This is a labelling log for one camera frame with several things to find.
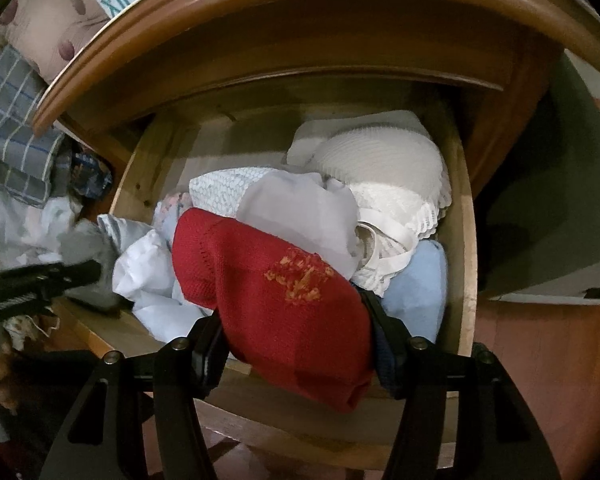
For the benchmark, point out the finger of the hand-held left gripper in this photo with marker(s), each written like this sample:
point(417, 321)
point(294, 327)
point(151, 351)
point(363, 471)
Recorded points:
point(30, 282)

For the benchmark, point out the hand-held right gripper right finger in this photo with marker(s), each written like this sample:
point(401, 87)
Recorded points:
point(385, 360)

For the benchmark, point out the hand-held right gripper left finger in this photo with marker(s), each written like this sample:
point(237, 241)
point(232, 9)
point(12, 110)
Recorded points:
point(205, 360)

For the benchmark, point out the dark grey cloth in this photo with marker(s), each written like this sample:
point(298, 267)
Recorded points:
point(87, 245)

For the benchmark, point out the red underwear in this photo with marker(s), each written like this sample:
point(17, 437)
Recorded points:
point(280, 310)

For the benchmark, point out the plain white underwear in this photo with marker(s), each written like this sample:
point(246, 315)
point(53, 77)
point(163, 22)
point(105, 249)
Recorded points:
point(150, 270)

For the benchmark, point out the pale blue striped underwear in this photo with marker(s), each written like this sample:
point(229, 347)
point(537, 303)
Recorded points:
point(125, 230)

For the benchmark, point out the wooden drawer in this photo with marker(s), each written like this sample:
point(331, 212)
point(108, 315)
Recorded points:
point(461, 260)

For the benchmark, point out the floral light blue underwear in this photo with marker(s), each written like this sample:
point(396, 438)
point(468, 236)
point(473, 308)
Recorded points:
point(172, 212)

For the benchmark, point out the pale grey underwear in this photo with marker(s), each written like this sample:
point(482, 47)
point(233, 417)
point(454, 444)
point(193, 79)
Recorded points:
point(300, 220)

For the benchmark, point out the white dotted underwear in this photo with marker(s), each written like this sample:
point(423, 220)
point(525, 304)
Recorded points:
point(220, 190)

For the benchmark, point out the white lace bra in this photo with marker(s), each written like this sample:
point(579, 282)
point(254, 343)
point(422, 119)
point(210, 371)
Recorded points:
point(380, 170)

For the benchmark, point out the white garment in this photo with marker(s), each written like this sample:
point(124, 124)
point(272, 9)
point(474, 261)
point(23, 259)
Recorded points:
point(310, 132)

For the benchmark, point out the white floral cloth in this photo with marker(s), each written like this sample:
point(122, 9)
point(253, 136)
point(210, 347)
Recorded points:
point(20, 230)

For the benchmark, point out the blue plaid fabric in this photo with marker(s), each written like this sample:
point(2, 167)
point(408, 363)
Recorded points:
point(90, 175)

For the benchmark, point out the blue grey plaid cloth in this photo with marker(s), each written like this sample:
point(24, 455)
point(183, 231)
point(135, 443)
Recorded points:
point(10, 110)

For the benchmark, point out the pink printed pillow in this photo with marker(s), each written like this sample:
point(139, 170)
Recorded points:
point(50, 20)

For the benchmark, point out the wooden nightstand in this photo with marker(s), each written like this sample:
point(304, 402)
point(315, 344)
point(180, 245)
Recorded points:
point(280, 25)

